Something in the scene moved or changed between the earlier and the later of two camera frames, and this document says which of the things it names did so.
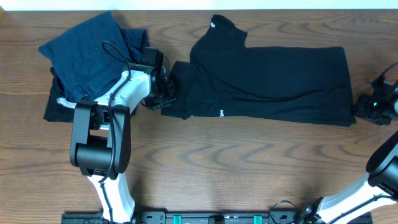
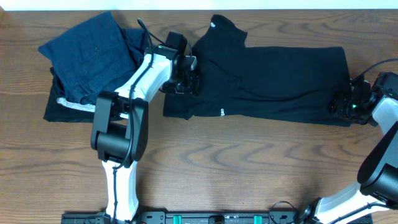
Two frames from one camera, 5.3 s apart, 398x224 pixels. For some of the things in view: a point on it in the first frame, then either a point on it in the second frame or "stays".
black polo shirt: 224,79 stays
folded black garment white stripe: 60,109 stays
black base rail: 215,218 stays
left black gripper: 168,90 -> 185,84
